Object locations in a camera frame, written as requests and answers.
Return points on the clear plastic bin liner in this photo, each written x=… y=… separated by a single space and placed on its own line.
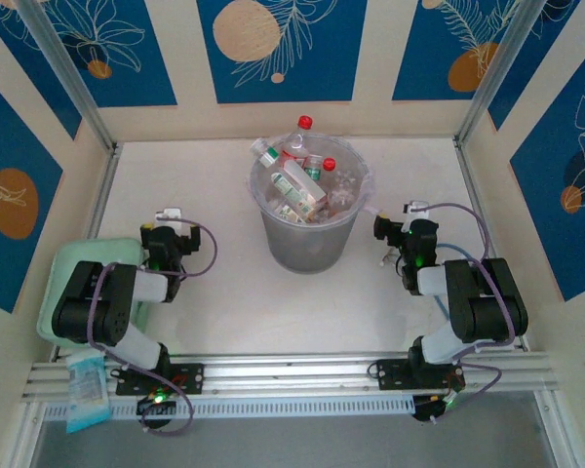
x=369 y=208

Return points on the grey plastic bin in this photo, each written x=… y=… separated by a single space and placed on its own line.
x=312 y=248

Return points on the small green label bottle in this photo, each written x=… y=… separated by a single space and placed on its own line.
x=313 y=171

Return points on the white green label bottle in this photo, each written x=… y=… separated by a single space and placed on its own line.
x=297 y=187

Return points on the clear bottle white cap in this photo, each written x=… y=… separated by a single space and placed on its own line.
x=268 y=156

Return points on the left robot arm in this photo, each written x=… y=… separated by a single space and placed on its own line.
x=88 y=302

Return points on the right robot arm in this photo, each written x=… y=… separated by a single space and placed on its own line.
x=487 y=302

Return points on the blue stethoscope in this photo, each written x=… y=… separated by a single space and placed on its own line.
x=456 y=248

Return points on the mint green tray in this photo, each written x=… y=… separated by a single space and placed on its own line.
x=102 y=251

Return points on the black controller board green light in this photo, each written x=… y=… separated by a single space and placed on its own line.
x=156 y=404
x=429 y=408

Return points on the light blue wipes packet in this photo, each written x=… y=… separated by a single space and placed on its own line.
x=85 y=390

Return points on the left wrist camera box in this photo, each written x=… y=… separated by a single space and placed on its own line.
x=168 y=214

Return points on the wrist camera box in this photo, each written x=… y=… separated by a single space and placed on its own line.
x=168 y=214
x=414 y=208

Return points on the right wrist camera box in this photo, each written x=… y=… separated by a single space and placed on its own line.
x=414 y=208

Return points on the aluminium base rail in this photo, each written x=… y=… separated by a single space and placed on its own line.
x=292 y=373

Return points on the aluminium frame post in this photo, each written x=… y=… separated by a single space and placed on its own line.
x=63 y=63
x=502 y=63

